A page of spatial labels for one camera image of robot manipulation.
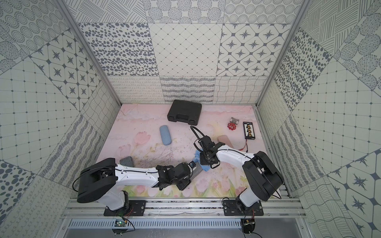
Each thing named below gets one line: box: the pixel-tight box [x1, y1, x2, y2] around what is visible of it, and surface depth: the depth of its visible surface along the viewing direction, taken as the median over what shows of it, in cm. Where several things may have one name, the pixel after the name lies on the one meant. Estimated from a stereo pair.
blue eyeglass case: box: [159, 124, 172, 146], surface depth 103 cm
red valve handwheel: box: [227, 122, 237, 131], surface depth 106 cm
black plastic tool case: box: [167, 99, 202, 126], surface depth 113 cm
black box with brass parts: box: [242, 121, 256, 140], surface depth 106 cm
